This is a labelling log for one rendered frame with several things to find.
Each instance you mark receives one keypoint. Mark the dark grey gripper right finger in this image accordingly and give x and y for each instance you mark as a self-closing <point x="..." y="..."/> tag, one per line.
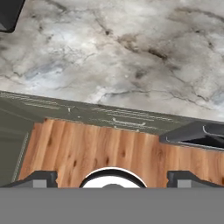
<point x="180" y="176"/>

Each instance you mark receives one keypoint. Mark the white and black round thing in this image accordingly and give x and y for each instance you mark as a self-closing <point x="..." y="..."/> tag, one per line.
<point x="112" y="175"/>

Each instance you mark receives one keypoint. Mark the olive green cupboard run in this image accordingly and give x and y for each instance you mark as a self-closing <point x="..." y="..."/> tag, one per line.
<point x="17" y="116"/>

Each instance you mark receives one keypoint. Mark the black appliance corner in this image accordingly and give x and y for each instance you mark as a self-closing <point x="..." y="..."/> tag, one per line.
<point x="8" y="13"/>

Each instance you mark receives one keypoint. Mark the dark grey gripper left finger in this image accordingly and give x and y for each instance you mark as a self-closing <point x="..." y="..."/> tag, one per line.
<point x="43" y="176"/>

